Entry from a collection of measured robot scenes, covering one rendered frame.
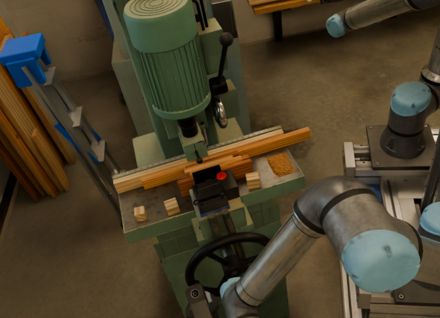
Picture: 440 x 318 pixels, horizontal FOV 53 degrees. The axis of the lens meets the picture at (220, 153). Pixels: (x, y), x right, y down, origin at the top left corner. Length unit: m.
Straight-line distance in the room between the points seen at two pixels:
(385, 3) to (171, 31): 0.66
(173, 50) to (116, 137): 2.17
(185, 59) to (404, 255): 0.70
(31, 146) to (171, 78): 1.73
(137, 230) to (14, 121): 1.45
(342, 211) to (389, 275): 0.13
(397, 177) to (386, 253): 0.95
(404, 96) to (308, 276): 1.09
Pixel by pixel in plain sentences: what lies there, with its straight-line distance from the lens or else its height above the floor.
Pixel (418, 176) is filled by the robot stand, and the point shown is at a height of 0.73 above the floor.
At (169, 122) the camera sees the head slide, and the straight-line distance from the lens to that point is 1.45.
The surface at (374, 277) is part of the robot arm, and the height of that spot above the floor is 1.28.
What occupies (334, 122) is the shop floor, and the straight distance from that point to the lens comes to 3.02.
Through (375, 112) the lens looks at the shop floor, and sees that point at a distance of 3.12.
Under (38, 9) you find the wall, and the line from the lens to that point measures 3.84.
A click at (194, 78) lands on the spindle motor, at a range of 1.19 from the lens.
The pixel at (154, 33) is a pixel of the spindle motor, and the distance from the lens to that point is 1.10.
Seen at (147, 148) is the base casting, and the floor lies 0.80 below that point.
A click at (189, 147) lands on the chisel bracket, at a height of 1.06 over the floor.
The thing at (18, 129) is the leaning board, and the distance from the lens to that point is 2.72.
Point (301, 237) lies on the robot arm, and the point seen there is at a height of 1.20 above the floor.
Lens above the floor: 1.95
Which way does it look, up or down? 43 degrees down
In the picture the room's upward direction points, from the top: 12 degrees counter-clockwise
